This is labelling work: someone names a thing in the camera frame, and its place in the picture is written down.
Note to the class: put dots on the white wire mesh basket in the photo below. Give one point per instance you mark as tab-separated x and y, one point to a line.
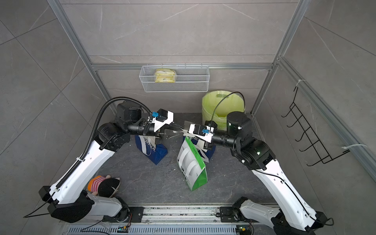
189	79

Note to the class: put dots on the blue white paper bag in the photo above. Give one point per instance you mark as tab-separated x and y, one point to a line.
206	154
154	152

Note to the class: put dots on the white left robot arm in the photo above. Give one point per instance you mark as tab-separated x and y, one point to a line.
67	199

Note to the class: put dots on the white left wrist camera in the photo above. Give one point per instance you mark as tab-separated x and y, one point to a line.
161	118

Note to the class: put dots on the yellow wet wipes pack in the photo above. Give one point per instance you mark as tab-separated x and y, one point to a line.
165	76

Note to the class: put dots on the green trash bag liner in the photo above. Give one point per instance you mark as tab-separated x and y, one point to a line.
216	105

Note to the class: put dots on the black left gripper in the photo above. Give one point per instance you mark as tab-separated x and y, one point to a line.
160	131

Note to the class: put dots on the black wire hook rack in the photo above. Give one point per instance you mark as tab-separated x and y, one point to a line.
309	134

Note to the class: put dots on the plush doll striped shirt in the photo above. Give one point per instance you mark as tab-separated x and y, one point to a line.
103	186

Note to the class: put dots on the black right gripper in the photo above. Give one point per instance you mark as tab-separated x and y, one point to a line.
214	125

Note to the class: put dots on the green white paper bag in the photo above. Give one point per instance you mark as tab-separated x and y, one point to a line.
192	165

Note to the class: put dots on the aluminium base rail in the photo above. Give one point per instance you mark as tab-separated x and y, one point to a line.
205	219

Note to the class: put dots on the receipt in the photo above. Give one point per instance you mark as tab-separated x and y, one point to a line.
173	130

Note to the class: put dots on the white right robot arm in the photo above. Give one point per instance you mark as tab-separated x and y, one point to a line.
293	216

